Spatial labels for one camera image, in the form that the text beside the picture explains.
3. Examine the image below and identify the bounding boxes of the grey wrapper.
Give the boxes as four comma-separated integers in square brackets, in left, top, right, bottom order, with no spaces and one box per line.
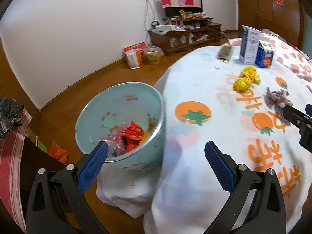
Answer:
[265,87,293,109]

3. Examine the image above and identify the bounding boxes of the yellow plastic bag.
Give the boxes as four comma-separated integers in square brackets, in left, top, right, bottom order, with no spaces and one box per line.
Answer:
[233,65,261,92]

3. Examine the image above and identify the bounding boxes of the clear plastic bag red print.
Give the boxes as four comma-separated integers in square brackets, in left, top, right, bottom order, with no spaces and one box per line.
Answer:
[100,136,126,157]

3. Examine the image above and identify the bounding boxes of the light blue trash bin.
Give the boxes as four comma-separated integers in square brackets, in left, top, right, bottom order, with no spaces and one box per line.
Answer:
[74,82,165,173]

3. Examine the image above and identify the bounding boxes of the orange paper on floor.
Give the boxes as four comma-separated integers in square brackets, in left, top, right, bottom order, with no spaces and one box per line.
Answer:
[48,140,69,164]

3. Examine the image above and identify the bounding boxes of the pink heart pattern quilt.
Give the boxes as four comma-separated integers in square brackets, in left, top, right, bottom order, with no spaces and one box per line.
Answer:
[260,29,311,92]

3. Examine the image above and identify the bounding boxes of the blue Look milk carton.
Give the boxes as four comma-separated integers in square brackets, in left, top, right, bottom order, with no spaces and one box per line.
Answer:
[255,40,274,68]

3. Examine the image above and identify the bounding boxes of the red striped cloth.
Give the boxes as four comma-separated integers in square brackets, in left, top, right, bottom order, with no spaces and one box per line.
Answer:
[1,109,32,233]

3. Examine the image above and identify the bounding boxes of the pink plastic bag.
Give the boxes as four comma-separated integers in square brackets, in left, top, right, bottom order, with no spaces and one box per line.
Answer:
[108,126,127,142]

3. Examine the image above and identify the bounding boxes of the tall white milk carton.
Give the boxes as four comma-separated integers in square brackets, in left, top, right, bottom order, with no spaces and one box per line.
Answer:
[239,25,260,65]

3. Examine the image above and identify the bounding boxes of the white orange-print bed sheet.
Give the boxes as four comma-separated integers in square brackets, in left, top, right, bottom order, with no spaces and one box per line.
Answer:
[96,47,311,233]

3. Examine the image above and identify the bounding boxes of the dark seaweed snack packet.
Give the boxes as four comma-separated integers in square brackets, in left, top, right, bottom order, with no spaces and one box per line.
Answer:
[216,45,234,63]

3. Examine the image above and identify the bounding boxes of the black plastic bag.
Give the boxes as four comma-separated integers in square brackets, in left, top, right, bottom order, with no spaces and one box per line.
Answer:
[0,96,24,140]

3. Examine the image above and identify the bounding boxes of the orange snack wrapper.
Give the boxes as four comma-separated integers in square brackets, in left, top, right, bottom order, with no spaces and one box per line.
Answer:
[140,123,155,144]

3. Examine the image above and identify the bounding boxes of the wooden wardrobe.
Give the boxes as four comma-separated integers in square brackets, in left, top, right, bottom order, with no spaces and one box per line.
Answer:
[237,0,306,50]

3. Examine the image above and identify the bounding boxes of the wooden TV cabinet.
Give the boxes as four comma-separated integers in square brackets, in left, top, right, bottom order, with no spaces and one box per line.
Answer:
[149,17,222,56]

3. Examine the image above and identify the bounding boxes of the clear lidded food container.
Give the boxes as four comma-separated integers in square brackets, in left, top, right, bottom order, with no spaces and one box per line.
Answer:
[143,46,164,65]

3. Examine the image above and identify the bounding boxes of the white router box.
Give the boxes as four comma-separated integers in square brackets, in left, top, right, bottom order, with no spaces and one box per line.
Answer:
[155,25,179,34]

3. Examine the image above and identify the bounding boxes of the orange white box on floor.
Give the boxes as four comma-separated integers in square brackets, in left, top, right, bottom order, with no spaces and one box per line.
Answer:
[123,42,146,70]

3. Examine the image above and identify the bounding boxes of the hanging power cables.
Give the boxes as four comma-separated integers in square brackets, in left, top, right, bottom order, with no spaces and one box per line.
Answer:
[143,0,159,47]

